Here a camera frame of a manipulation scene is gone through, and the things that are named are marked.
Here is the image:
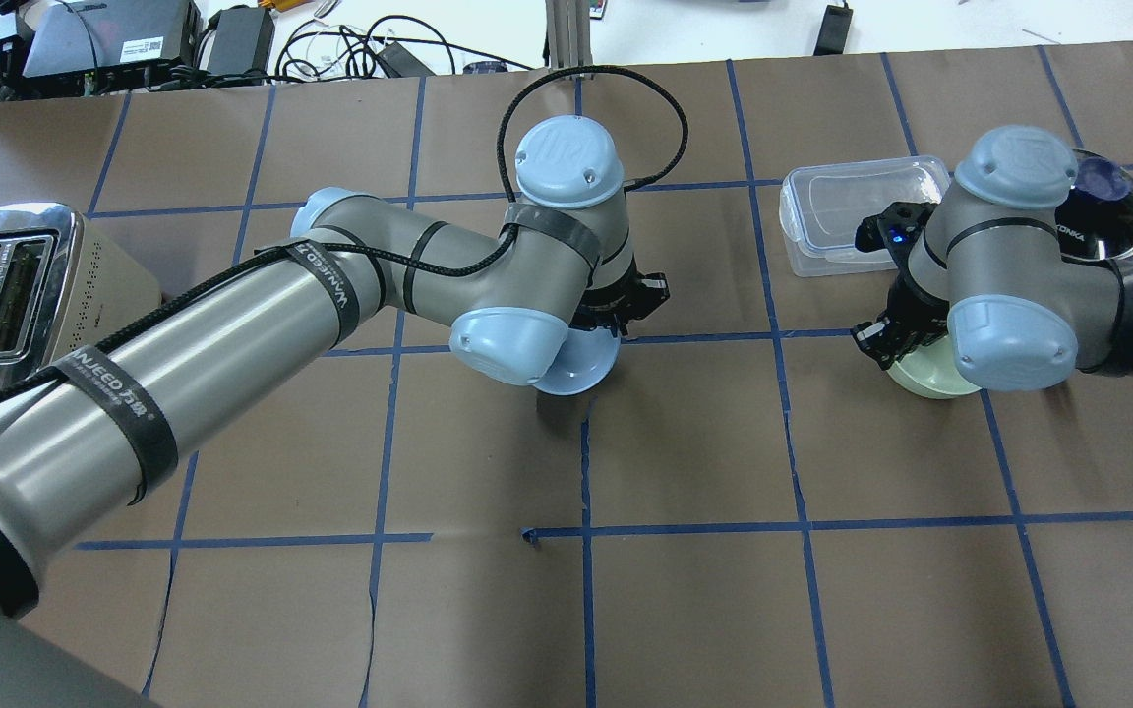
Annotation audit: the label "tangled black cables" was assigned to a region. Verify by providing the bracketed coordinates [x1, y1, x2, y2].
[276, 14, 535, 82]

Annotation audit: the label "black braided cable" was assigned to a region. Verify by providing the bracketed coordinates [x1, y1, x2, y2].
[0, 65, 689, 429]

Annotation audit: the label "black power adapter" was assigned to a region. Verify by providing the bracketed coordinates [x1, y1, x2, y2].
[203, 6, 274, 77]

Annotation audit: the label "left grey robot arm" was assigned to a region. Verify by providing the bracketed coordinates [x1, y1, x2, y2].
[0, 116, 670, 707]

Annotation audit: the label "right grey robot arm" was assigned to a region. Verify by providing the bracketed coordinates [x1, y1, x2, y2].
[853, 125, 1133, 391]

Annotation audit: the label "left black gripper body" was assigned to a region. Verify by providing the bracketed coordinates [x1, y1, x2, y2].
[569, 262, 671, 336]

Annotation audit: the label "clear plastic container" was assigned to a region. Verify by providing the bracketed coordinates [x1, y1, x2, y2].
[780, 155, 949, 278]

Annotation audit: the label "blue bowl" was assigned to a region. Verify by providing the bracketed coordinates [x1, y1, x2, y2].
[533, 327, 622, 396]

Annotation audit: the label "small black adapter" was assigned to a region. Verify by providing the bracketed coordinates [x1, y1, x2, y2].
[812, 3, 854, 56]

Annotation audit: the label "green bowl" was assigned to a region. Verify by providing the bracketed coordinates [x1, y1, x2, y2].
[886, 334, 981, 400]

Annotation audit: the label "grey metal post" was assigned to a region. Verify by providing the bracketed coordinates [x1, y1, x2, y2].
[544, 0, 593, 69]

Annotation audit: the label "shiny metal bowl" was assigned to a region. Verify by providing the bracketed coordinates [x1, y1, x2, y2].
[1055, 148, 1133, 262]

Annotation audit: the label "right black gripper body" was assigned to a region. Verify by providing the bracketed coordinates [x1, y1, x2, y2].
[851, 202, 949, 372]

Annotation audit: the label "cream silver toaster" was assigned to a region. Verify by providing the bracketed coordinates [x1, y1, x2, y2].
[0, 203, 162, 389]

